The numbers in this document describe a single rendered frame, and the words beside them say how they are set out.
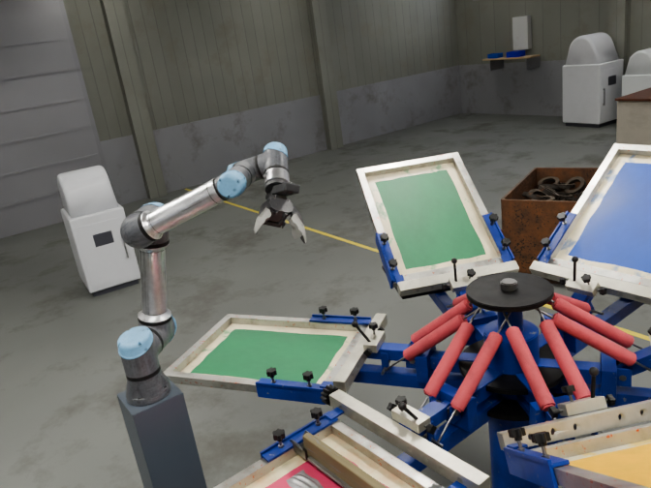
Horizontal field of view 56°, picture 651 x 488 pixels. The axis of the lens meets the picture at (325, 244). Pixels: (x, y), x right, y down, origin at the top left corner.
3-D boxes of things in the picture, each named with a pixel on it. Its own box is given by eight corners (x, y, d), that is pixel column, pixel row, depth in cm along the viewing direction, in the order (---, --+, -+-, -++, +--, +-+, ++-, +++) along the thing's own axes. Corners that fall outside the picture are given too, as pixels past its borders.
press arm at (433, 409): (413, 442, 199) (411, 430, 198) (399, 435, 204) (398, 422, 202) (448, 418, 209) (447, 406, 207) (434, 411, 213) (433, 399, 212)
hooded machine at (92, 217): (77, 283, 687) (44, 172, 645) (128, 266, 716) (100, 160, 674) (93, 300, 629) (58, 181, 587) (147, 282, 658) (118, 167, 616)
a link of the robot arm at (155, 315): (130, 355, 214) (122, 209, 194) (149, 335, 228) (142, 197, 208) (163, 361, 213) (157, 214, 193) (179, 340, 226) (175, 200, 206)
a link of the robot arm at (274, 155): (267, 160, 195) (292, 152, 193) (268, 186, 189) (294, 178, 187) (256, 144, 189) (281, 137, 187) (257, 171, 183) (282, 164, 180)
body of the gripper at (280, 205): (284, 230, 181) (282, 198, 187) (294, 214, 174) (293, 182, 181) (260, 226, 178) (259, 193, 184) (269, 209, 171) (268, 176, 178)
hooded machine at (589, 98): (624, 120, 1106) (626, 29, 1054) (601, 128, 1070) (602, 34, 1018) (583, 119, 1171) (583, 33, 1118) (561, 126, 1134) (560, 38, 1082)
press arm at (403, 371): (235, 370, 283) (233, 359, 281) (242, 363, 288) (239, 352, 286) (511, 397, 235) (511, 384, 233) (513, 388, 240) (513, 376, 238)
